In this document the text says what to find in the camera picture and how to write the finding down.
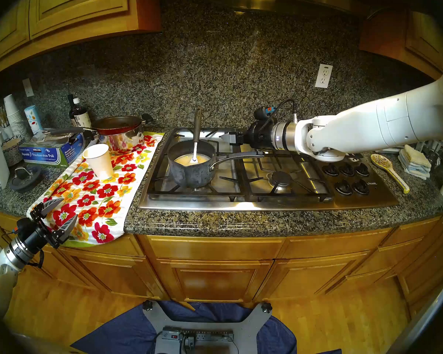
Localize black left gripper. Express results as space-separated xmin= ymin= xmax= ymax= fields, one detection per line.
xmin=20 ymin=198 xmax=78 ymax=252

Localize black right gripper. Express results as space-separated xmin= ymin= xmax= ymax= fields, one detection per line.
xmin=220 ymin=121 xmax=275 ymax=151

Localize black handled metal spoon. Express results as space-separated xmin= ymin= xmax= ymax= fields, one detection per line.
xmin=190 ymin=106 xmax=203 ymax=164

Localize floral dish towel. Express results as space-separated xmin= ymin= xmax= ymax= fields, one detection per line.
xmin=27 ymin=131 xmax=165 ymax=246

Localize black round lid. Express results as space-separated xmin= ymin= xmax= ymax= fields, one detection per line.
xmin=9 ymin=164 xmax=44 ymax=193

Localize pale yellow cooking liquid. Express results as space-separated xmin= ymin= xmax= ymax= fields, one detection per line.
xmin=174 ymin=153 xmax=210 ymax=167

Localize dark grey saucepan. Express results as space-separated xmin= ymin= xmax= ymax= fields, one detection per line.
xmin=167 ymin=139 xmax=265 ymax=189

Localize black round burner cap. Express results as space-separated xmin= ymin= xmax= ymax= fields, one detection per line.
xmin=268 ymin=171 xmax=292 ymax=188

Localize blue foil box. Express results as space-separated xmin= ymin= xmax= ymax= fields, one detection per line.
xmin=18 ymin=132 xmax=86 ymax=168

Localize stainless steel gas cooktop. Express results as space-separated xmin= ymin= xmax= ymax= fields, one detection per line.
xmin=138 ymin=127 xmax=400 ymax=212

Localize patterned woven basket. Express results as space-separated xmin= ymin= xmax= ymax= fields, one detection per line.
xmin=1 ymin=136 xmax=24 ymax=167

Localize crumpled aluminium foil sheet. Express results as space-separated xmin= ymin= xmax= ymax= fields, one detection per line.
xmin=31 ymin=128 xmax=78 ymax=143

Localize black cast iron grate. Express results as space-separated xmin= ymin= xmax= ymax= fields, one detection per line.
xmin=240 ymin=130 xmax=334 ymax=202
xmin=147 ymin=128 xmax=246 ymax=195

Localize steel pan red interior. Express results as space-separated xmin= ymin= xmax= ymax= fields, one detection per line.
xmin=44 ymin=114 xmax=155 ymax=154

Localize floral print canister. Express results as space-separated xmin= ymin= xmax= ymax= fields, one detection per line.
xmin=24 ymin=105 xmax=44 ymax=133

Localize dark bottle white label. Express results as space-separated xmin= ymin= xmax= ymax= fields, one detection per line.
xmin=72 ymin=97 xmax=92 ymax=128

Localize stack of paper cups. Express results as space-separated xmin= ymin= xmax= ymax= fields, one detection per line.
xmin=3 ymin=94 xmax=30 ymax=140

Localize blue cloth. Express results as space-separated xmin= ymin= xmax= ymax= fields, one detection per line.
xmin=70 ymin=300 xmax=342 ymax=354

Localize wooden lower cabinets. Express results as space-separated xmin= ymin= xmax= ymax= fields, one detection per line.
xmin=0 ymin=206 xmax=443 ymax=317

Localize folded dish cloths stack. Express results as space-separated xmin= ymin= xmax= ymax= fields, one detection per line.
xmin=398 ymin=145 xmax=432 ymax=180

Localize grey power strip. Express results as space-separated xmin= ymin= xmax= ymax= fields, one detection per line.
xmin=162 ymin=327 xmax=235 ymax=344

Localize wooden upper cabinet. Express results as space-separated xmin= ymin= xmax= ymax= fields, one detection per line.
xmin=359 ymin=8 xmax=443 ymax=81
xmin=0 ymin=0 xmax=162 ymax=81

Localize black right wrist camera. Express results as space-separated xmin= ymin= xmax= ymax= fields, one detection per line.
xmin=254 ymin=105 xmax=278 ymax=122

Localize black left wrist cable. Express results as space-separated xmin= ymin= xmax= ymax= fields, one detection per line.
xmin=25 ymin=248 xmax=45 ymax=269

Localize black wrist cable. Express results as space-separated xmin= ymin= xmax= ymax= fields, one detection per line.
xmin=271 ymin=99 xmax=299 ymax=123
xmin=25 ymin=248 xmax=45 ymax=269

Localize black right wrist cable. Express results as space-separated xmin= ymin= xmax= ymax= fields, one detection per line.
xmin=271 ymin=99 xmax=299 ymax=123

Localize white wall outlet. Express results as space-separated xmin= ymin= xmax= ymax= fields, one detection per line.
xmin=315 ymin=63 xmax=333 ymax=89

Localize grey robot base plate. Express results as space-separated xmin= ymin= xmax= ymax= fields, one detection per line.
xmin=142 ymin=300 xmax=273 ymax=354

